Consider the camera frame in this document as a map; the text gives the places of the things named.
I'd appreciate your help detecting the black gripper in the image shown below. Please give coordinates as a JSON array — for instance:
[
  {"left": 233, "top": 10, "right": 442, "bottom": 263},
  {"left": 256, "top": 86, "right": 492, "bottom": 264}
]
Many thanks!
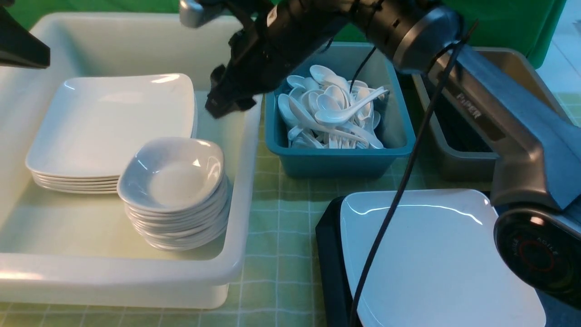
[{"left": 205, "top": 0, "right": 359, "bottom": 119}]

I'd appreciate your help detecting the white ceramic soup spoon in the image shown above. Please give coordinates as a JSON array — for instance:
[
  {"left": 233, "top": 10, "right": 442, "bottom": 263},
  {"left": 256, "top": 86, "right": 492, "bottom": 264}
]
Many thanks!
[{"left": 314, "top": 87, "right": 389, "bottom": 126}]

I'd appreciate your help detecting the large white square plate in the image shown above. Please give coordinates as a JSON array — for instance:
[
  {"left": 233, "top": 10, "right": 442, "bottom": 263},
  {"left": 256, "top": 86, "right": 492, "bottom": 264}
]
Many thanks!
[{"left": 357, "top": 189, "right": 547, "bottom": 327}]

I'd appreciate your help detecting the white small bowl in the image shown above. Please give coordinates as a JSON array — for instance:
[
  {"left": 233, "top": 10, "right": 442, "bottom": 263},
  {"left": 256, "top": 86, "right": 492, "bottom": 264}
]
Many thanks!
[{"left": 117, "top": 137, "right": 225, "bottom": 213}]

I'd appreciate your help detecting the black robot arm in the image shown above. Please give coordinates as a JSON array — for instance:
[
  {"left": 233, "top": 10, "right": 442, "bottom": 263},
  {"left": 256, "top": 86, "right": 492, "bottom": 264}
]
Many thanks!
[{"left": 191, "top": 0, "right": 581, "bottom": 309}]

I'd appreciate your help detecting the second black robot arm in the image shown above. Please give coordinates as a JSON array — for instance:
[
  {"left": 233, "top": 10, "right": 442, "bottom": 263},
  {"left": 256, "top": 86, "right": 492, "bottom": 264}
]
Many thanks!
[{"left": 0, "top": 0, "right": 50, "bottom": 69}]

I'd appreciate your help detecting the stack of white bowls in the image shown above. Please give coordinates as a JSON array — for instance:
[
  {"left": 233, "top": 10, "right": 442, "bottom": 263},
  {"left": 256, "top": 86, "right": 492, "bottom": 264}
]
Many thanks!
[{"left": 123, "top": 161, "right": 231, "bottom": 251}]

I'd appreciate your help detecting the pile of white spoons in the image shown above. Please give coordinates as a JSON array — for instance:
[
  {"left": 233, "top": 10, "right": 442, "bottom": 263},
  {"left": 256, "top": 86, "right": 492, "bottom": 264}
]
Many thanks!
[{"left": 276, "top": 64, "right": 390, "bottom": 149}]

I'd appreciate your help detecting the stack of white plates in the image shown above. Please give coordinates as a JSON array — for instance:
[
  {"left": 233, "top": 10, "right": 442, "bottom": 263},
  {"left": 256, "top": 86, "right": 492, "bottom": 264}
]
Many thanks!
[{"left": 25, "top": 73, "right": 197, "bottom": 194}]

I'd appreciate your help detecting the teal plastic bin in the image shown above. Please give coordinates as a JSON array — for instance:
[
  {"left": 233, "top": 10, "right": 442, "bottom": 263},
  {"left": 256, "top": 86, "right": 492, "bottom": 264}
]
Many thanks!
[{"left": 264, "top": 50, "right": 416, "bottom": 178}]

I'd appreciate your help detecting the green checkered tablecloth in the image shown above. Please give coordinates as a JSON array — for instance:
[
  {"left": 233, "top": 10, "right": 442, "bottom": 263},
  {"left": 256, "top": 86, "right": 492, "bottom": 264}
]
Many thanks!
[{"left": 0, "top": 89, "right": 581, "bottom": 327}]

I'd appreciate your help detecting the large white plastic tub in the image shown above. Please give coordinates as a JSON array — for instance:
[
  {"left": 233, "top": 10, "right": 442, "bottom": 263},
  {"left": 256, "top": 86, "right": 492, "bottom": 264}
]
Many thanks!
[{"left": 0, "top": 12, "right": 262, "bottom": 309}]

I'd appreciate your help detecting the black serving tray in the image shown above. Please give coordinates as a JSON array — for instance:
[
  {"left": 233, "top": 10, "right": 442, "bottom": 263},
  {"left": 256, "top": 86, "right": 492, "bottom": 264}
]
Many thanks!
[{"left": 315, "top": 197, "right": 352, "bottom": 327}]

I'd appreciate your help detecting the brown plastic bin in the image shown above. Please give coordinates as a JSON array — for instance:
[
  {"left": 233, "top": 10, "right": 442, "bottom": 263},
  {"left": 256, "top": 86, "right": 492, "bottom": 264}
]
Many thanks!
[{"left": 427, "top": 46, "right": 572, "bottom": 182}]

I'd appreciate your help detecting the green backdrop cloth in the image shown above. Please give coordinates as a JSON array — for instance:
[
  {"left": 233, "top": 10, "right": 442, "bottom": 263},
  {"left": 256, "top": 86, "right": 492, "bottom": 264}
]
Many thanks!
[{"left": 8, "top": 0, "right": 565, "bottom": 68}]

